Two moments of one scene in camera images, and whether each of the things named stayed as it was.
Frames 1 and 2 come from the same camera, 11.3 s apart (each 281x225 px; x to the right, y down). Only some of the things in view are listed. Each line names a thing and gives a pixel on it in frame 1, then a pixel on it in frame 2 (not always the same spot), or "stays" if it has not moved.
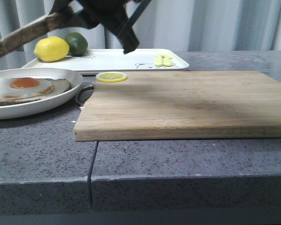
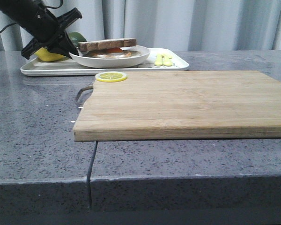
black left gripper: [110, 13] to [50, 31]
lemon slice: [111, 77] stays
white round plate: [30, 108] to [101, 63]
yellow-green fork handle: [159, 60] stays
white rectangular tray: [117, 60] stays
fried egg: [19, 87] to [110, 53]
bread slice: [51, 22] to [97, 44]
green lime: [77, 43] stays
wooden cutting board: [185, 105] stays
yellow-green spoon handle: [167, 61] stays
